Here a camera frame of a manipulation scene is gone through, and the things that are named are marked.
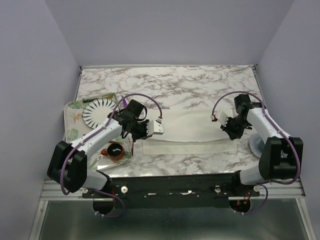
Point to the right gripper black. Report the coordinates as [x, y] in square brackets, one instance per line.
[232, 134]

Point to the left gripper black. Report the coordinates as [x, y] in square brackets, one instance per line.
[144, 136]

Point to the white cloth napkin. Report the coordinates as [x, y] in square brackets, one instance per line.
[189, 132]

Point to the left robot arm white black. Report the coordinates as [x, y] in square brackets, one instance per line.
[69, 163]

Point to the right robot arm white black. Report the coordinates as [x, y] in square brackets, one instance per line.
[281, 158]

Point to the rose gold fork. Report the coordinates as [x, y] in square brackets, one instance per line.
[133, 147]

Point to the white saucer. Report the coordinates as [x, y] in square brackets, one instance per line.
[256, 144]

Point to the black and copper small bowl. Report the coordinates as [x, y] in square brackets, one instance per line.
[115, 151]

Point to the copper spoon on tray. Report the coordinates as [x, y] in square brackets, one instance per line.
[104, 152]

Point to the green chopsticks on tray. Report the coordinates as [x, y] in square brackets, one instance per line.
[108, 95]

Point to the white plate blue stripes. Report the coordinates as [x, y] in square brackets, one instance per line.
[96, 111]

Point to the leaf pattern serving tray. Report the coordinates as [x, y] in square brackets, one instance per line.
[75, 128]

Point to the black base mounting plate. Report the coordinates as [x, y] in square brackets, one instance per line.
[175, 191]

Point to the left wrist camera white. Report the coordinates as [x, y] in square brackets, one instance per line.
[155, 128]

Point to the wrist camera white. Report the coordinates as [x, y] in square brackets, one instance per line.
[221, 117]
[155, 128]

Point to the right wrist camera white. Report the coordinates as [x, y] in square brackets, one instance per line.
[221, 117]

